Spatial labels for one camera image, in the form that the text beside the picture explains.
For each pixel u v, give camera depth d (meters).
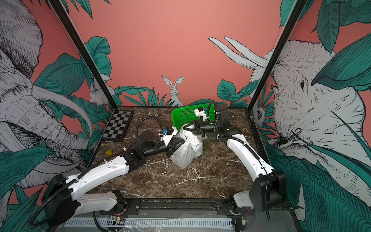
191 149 0.74
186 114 1.07
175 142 0.65
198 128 0.62
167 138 0.61
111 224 0.72
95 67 0.96
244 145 0.50
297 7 0.69
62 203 0.39
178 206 0.75
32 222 0.36
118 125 1.05
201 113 0.70
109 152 0.93
